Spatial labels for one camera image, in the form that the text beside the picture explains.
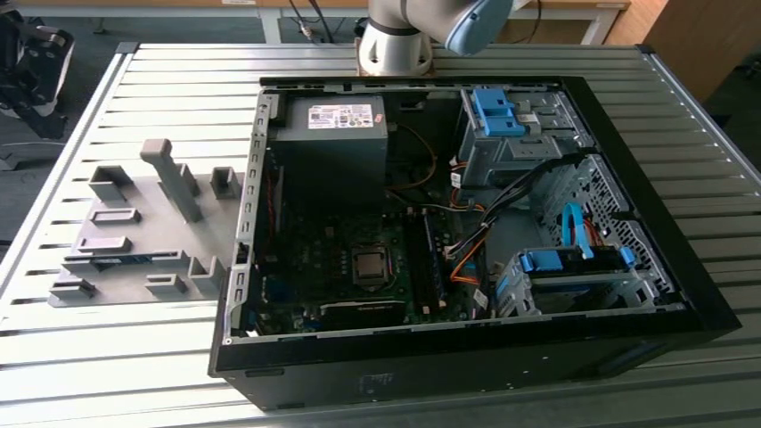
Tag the black graphics card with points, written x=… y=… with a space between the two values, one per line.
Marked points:
x=363 y=314

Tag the grey power supply unit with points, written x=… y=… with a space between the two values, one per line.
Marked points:
x=297 y=131

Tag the wooden cabinet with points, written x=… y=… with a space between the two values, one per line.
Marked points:
x=701 y=44

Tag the white object on floor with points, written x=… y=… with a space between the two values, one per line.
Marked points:
x=29 y=156

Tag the CPU socket with CPU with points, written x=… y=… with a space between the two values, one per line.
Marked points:
x=369 y=264

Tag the hard disk in blue carrier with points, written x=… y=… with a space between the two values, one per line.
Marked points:
x=544 y=260

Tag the grey metal disk bay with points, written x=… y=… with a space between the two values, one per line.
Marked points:
x=594 y=285

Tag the black open PC case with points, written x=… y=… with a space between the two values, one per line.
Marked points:
x=416 y=370

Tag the grey parts rack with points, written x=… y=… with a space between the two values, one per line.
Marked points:
x=143 y=232

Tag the green motherboard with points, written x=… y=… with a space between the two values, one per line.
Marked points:
x=309 y=267

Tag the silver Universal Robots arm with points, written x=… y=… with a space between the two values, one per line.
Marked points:
x=392 y=49

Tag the blue plastic drive latch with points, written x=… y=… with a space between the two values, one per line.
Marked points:
x=493 y=120

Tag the grey metal drive cage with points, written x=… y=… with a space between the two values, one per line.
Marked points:
x=522 y=156

